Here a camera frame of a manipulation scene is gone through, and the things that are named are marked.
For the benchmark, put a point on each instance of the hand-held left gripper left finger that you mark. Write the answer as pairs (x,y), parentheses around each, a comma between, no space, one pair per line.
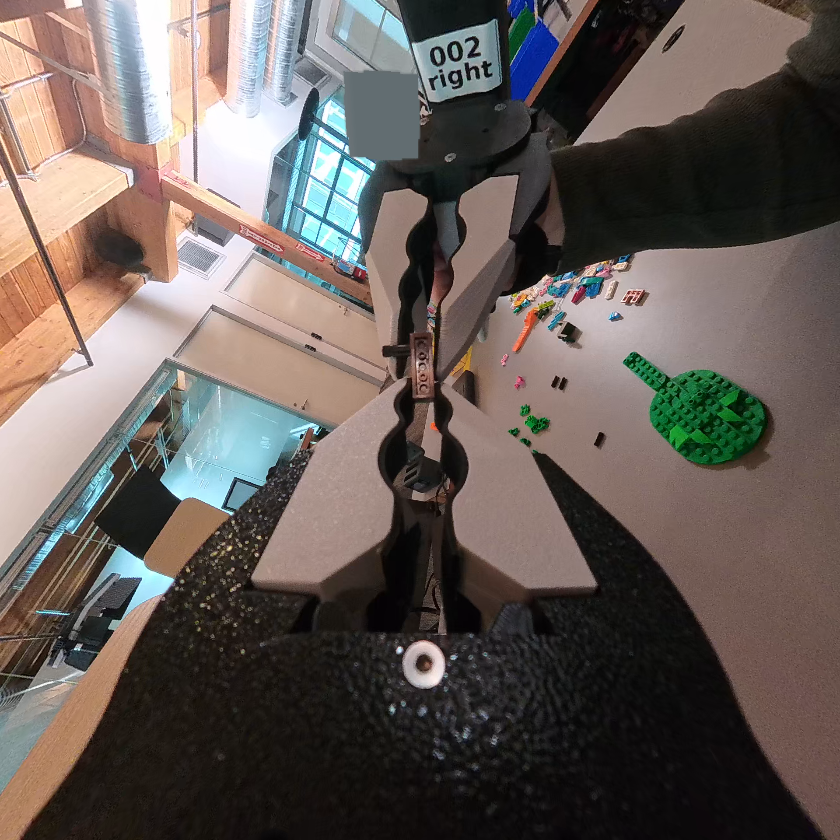
(328,525)

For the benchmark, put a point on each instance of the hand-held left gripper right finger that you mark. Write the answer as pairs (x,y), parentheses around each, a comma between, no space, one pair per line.
(518,525)

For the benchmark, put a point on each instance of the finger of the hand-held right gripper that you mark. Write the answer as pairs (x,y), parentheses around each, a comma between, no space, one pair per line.
(387,262)
(489,249)

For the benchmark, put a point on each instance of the brown technic brick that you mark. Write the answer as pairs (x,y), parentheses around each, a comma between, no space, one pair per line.
(423,367)

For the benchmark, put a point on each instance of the black desk grommet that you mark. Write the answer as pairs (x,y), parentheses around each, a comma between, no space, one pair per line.
(674,40)

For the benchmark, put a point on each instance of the grey desk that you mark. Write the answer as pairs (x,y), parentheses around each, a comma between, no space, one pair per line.
(754,558)

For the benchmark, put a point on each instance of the person's right hand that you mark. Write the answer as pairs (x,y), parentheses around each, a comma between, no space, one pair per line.
(558,216)

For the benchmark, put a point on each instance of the orange brick separator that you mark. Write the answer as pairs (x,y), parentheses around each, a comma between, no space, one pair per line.
(523,334)

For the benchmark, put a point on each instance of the black framed screen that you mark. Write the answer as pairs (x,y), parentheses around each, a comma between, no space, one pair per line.
(239,495)

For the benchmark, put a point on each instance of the pile of colourful bricks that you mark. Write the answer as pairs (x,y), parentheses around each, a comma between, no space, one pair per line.
(584,285)

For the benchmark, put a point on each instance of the white door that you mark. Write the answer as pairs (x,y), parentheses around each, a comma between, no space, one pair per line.
(295,308)
(262,367)

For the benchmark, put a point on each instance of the pile of small green bricks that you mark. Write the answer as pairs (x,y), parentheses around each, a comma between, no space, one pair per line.
(535,423)

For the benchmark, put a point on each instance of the black battery charger case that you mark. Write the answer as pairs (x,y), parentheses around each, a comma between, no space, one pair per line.
(417,472)

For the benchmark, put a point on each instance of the blue storage bin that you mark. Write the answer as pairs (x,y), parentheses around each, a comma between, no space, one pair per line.
(535,52)

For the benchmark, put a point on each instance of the yellow toy brick box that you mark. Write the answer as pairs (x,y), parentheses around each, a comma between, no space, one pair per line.
(464,361)

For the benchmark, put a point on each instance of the dark green brick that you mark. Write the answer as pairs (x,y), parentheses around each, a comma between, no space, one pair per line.
(569,333)

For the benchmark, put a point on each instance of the wooden work table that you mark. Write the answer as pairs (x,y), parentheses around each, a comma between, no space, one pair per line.
(564,49)

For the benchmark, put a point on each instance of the small wooden document stand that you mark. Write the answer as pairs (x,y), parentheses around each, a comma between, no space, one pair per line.
(187,535)

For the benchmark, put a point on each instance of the black power bank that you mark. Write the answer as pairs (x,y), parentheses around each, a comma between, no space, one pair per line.
(467,390)

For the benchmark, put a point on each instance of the black floor lamp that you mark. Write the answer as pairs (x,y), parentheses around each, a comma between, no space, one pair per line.
(308,115)

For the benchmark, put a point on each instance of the black tilted panel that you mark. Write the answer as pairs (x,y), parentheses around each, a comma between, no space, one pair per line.
(138,512)

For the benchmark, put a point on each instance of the black office chair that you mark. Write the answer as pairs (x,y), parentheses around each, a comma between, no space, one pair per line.
(98,617)

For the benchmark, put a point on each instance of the black ceiling speaker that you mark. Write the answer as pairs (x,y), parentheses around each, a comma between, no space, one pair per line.
(124,249)

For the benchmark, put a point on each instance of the white tray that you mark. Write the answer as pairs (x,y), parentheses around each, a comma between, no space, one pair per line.
(65,722)

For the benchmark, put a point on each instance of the black ceiling rod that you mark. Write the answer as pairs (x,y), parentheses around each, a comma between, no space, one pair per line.
(44,197)

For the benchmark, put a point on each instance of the black wall speaker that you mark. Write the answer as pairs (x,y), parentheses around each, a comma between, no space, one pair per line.
(210,231)

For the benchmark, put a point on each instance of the white wall vent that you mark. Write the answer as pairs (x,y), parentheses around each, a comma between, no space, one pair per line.
(200,257)

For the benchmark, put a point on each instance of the silver air duct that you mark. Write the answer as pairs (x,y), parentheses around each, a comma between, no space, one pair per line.
(289,46)
(128,65)
(249,52)

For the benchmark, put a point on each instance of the round green base plate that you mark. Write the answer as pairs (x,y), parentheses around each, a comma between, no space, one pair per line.
(715,426)

